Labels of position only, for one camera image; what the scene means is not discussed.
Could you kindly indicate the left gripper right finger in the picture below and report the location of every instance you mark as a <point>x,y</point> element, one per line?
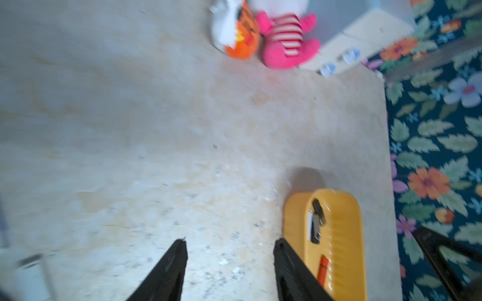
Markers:
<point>294,280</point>

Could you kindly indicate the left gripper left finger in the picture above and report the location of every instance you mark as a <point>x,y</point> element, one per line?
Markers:
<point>165,281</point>

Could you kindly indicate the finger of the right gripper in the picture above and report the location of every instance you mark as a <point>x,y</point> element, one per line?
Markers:
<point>431,243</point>

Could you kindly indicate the red usb drive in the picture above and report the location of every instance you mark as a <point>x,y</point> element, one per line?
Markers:
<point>323,270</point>

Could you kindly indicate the black silver usb drive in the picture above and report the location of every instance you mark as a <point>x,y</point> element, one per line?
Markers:
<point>314,226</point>

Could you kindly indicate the white blue-capped usb drive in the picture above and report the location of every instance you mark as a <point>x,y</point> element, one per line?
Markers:
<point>33,279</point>

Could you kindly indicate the yellow plastic storage tray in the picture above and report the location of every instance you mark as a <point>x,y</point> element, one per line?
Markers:
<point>341,241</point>

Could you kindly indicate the white mini drawer cabinet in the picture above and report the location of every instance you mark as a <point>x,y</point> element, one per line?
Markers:
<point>351,31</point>

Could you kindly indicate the pink striped owl plush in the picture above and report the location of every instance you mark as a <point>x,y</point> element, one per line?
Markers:
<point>283,24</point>

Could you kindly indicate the small orange tiger plush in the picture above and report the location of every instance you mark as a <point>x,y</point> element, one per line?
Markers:
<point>234,29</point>

